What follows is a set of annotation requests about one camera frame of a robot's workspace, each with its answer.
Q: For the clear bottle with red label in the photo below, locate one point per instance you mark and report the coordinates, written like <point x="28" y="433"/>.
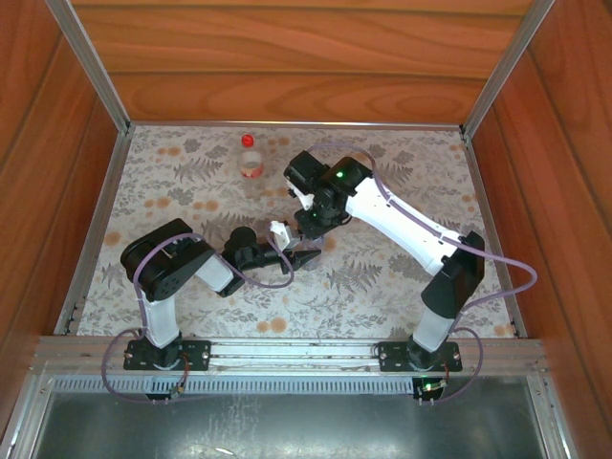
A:
<point x="251" y="165"/>

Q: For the red bottle cap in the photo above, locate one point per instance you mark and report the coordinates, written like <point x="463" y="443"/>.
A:
<point x="247" y="140"/>

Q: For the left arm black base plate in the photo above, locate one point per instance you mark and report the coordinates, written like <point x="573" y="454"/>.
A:
<point x="196" y="356"/>

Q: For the aluminium frame side rail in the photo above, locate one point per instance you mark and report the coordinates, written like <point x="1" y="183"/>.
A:
<point x="112" y="191"/>
<point x="478" y="191"/>

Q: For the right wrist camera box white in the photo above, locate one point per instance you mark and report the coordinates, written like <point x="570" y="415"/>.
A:
<point x="303" y="198"/>

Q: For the floral tablecloth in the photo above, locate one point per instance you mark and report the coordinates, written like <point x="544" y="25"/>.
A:
<point x="287" y="311"/>

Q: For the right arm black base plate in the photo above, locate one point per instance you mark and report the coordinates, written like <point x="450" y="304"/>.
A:
<point x="389" y="356"/>

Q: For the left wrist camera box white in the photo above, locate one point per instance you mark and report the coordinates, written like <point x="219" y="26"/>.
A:
<point x="284" y="234"/>

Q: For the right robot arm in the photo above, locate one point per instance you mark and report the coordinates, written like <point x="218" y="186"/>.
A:
<point x="406" y="225"/>

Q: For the aluminium mounting rail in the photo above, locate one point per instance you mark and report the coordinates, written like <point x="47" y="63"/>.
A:
<point x="296" y="351"/>

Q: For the aluminium frame crossbar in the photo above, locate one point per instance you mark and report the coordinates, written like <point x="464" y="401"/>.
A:
<point x="296" y="124"/>

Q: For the black controller board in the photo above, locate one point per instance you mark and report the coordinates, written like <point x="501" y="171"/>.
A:
<point x="430" y="386"/>
<point x="155" y="396"/>

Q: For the aluminium frame post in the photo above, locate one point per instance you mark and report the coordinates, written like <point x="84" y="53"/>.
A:
<point x="91" y="67"/>
<point x="507" y="67"/>

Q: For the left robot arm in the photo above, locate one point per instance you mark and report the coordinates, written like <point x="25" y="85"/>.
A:
<point x="162" y="268"/>

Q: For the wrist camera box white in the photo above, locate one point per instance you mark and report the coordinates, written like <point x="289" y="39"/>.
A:
<point x="284" y="234"/>
<point x="303" y="198"/>

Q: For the shiny metal sheet panel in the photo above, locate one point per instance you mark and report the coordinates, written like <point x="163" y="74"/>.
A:
<point x="287" y="425"/>

